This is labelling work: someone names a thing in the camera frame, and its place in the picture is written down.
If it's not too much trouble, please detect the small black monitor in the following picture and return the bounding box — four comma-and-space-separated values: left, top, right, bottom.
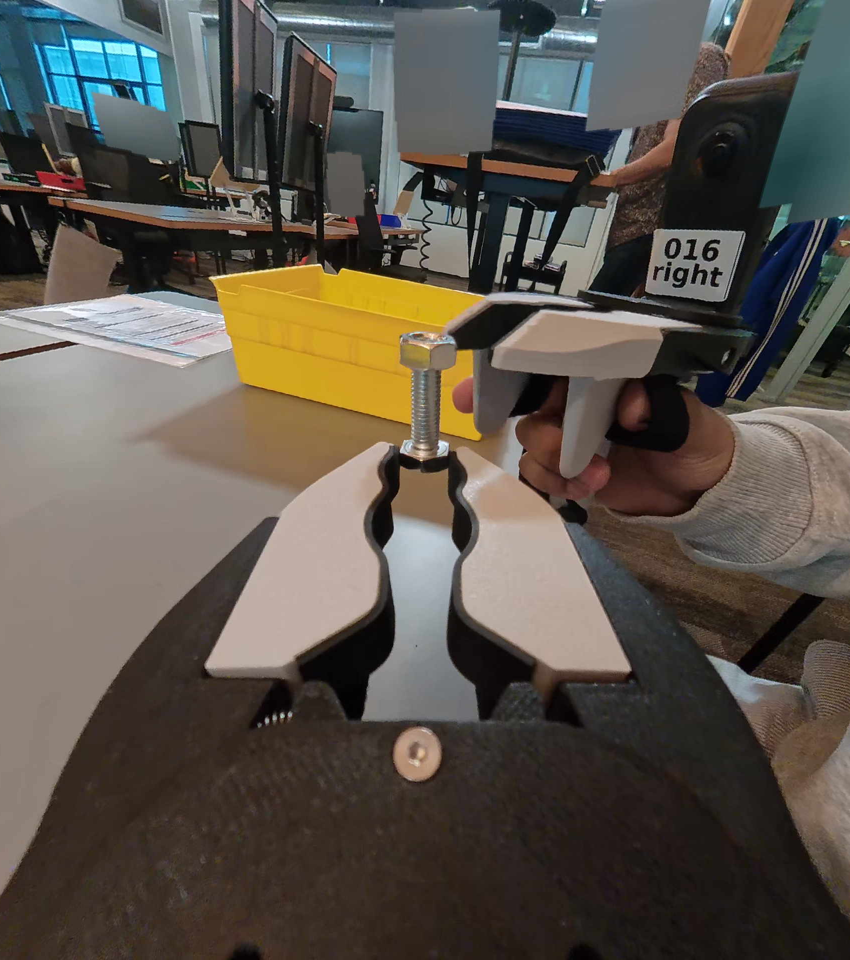
179, 120, 225, 179

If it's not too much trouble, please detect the blue white striped jacket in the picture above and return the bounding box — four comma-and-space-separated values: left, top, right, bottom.
695, 217, 843, 408

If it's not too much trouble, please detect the laminated paper document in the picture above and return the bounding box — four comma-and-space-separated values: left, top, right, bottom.
0, 292, 234, 369

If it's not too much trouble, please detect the large black monitor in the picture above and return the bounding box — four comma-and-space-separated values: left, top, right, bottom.
278, 33, 338, 194
218, 0, 281, 183

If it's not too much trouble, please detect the wooden top office desk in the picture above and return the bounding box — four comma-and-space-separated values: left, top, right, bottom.
48, 196, 360, 295

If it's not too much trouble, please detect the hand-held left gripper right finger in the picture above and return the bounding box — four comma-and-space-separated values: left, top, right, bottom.
447, 446, 633, 687

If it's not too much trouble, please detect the black metal leg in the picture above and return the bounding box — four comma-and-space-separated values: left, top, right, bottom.
738, 592, 842, 674

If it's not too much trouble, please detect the wooden pillar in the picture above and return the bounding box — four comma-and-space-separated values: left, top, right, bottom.
725, 0, 798, 80

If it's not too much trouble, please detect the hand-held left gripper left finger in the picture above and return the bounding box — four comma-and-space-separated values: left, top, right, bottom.
203, 441, 403, 684

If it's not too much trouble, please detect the blue leg standing desk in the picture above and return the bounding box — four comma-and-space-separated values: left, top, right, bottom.
399, 152, 621, 295

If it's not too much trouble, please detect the silver hex bolt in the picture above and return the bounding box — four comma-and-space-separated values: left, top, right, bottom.
399, 332, 457, 445

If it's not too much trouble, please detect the yellow plastic bin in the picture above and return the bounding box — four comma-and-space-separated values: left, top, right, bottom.
209, 264, 504, 442

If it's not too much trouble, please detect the silver hex nut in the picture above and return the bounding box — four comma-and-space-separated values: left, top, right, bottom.
399, 440, 454, 471

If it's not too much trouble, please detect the black office chair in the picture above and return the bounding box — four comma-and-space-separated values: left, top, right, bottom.
354, 189, 427, 280

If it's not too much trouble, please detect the stack of blue items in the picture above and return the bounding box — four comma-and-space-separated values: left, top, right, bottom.
494, 101, 622, 159

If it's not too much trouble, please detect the black floor lamp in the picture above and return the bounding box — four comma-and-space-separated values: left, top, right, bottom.
488, 0, 558, 104

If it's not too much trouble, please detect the person's right hand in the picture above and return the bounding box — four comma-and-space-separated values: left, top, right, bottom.
452, 373, 738, 519

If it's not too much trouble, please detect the grey desk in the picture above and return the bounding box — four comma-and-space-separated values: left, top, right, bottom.
0, 291, 583, 960

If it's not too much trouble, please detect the person's right forearm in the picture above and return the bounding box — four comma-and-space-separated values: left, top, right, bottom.
605, 397, 850, 601

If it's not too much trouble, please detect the white flat panel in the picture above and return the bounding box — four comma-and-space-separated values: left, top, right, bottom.
44, 225, 120, 307

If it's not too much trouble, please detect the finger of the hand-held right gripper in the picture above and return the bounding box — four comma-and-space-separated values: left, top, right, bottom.
443, 292, 595, 352
489, 309, 687, 378

